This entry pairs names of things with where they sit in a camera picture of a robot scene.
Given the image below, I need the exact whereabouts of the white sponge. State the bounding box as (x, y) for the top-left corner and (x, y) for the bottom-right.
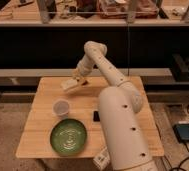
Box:
(61, 78), (87, 91)

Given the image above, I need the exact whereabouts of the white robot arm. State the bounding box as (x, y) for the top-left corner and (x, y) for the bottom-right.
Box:
(73, 41), (158, 171)

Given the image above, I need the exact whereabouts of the white ceramic cup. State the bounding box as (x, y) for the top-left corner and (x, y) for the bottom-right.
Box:
(52, 99), (70, 118)

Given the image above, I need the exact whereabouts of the wooden table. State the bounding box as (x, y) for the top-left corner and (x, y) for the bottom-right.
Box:
(16, 77), (164, 158)

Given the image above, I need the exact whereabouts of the black rectangular block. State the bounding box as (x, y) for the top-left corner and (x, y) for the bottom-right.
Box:
(93, 111), (100, 122)

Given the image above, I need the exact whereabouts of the green plate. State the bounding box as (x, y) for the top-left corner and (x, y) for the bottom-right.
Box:
(50, 119), (87, 157)

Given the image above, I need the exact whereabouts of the white plastic bottle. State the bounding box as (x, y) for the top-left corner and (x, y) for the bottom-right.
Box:
(93, 148), (110, 171)

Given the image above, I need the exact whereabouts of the background workbench shelf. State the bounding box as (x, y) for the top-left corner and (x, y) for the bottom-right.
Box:
(0, 0), (189, 27)

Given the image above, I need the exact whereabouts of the blue foot pedal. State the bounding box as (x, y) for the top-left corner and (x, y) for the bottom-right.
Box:
(173, 123), (189, 143)

